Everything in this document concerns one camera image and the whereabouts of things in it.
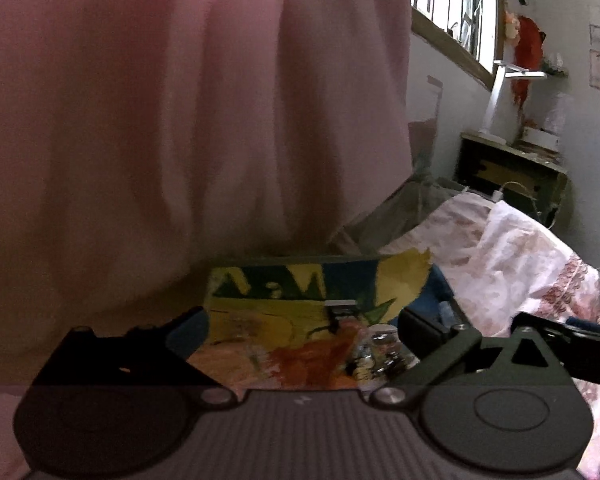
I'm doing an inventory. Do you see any shiny clear snack packet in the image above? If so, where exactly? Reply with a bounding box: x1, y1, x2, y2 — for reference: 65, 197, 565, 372
349, 324, 418, 382

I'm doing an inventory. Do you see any white charging cable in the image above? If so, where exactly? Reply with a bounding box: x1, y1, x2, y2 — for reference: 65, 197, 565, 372
491, 181, 561, 228

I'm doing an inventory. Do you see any white desk lamp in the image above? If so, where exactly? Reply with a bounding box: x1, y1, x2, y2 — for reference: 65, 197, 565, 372
477, 59, 548, 143

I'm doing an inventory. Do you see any floral pink bedsheet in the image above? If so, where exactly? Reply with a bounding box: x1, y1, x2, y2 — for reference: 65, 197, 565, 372
377, 194, 600, 480

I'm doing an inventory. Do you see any colourful printed storage box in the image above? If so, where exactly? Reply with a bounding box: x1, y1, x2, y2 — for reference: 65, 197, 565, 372
187, 252, 468, 392

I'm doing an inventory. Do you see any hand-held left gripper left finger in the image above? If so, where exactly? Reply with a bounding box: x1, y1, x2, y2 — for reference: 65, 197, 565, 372
27, 306, 232, 407

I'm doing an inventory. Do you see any dark wooden nightstand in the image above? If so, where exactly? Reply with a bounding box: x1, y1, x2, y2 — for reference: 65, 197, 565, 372
454, 131, 570, 228

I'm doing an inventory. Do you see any window with bars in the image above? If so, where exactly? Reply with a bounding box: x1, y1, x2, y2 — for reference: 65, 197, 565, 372
411, 0, 505, 90

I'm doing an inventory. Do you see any pink curtain cloth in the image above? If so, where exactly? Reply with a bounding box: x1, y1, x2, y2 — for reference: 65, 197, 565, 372
0, 0, 413, 480

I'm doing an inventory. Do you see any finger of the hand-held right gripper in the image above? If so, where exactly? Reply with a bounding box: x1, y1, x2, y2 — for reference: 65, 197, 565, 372
549, 341, 600, 389
511, 312, 600, 345

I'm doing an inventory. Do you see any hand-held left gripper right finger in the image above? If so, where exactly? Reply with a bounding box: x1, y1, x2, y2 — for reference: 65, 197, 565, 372
371, 308, 575, 407

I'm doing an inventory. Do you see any orange snack packet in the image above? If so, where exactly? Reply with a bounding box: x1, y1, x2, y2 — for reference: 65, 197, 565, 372
272, 324, 363, 392

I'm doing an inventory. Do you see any grey crumpled cloth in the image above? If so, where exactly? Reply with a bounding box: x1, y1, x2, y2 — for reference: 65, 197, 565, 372
329, 175, 463, 257

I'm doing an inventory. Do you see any red plush toy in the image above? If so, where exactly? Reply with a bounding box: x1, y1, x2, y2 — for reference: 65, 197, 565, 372
504, 10, 550, 108

